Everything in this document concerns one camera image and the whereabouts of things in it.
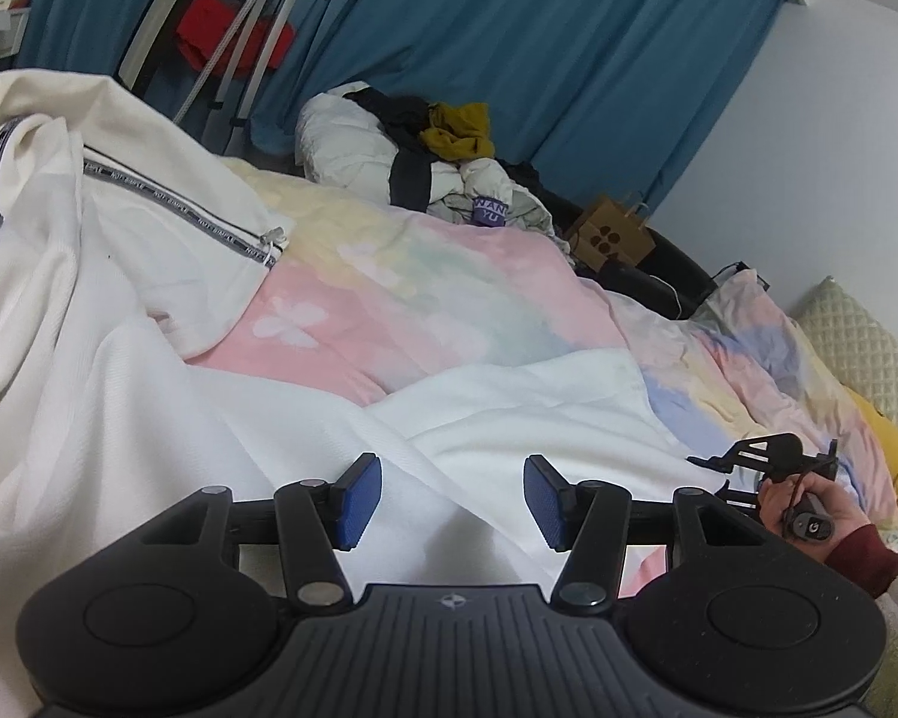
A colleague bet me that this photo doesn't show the black garment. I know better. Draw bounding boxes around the black garment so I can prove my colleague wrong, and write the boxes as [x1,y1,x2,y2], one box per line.
[342,87,436,211]

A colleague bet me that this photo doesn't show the cream quilted headboard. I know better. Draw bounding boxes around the cream quilted headboard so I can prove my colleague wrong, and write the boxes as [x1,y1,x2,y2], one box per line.
[788,275,898,436]

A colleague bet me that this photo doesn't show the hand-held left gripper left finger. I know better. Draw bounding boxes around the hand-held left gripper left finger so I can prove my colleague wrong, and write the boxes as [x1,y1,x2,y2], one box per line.
[142,452,385,610]

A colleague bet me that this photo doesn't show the black and white board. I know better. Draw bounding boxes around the black and white board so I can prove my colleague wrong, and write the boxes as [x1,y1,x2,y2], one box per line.
[115,0,208,103]

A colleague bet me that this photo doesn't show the pile of clothes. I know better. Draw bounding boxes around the pile of clothes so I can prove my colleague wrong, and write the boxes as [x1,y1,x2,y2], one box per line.
[297,82,499,212]

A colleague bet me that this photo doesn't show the red cloth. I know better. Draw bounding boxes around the red cloth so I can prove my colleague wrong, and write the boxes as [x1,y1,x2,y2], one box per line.
[175,0,298,74]

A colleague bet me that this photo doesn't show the silver garment steamer stand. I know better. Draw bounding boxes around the silver garment steamer stand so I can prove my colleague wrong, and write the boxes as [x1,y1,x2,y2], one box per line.
[171,0,347,137]

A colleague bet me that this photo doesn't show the person's right hand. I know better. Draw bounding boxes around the person's right hand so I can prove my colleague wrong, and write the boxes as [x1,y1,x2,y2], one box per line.
[760,471,870,549]

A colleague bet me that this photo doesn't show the brown paper bag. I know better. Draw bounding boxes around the brown paper bag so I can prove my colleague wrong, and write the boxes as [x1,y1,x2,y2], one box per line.
[567,192,657,272]

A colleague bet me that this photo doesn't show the person's right forearm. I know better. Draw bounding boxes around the person's right forearm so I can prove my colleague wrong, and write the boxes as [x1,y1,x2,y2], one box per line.
[823,522,898,601]

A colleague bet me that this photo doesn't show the black leather armchair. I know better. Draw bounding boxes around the black leather armchair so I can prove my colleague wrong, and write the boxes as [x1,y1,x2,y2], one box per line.
[505,159,721,320]

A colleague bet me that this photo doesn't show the grey garment with purple label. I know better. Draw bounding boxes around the grey garment with purple label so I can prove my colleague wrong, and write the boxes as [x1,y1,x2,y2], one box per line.
[426,157,579,257]

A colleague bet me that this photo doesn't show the blue curtain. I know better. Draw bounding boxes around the blue curtain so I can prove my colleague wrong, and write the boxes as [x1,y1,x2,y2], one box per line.
[0,0,788,220]

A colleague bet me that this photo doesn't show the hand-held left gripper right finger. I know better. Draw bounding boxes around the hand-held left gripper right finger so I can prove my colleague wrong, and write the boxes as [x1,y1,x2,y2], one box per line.
[521,454,765,611]

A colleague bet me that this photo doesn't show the mustard yellow cloth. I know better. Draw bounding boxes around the mustard yellow cloth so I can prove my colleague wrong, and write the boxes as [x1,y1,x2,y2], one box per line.
[419,101,496,164]

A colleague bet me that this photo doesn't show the white pants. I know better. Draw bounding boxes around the white pants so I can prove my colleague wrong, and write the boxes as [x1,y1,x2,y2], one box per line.
[0,69,727,696]

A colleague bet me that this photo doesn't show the pastel floral bed blanket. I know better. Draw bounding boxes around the pastel floral bed blanket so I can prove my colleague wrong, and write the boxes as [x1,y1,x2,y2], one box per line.
[183,156,898,614]

